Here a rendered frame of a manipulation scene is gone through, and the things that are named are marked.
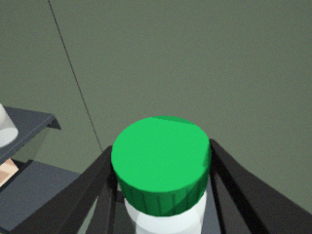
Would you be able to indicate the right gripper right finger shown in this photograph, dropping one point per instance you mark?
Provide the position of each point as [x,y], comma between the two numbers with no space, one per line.
[264,209]

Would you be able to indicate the clear bottle with green cap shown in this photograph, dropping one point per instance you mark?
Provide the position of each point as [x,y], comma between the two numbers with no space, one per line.
[162,164]

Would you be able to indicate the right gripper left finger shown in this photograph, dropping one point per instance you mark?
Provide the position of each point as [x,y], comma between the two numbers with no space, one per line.
[66,212]

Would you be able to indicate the dark grey wall shelves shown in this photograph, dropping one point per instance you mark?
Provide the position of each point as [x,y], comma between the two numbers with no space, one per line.
[35,183]

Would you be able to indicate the white bottle with blue cap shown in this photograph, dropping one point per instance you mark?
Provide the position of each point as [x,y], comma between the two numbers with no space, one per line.
[8,131]

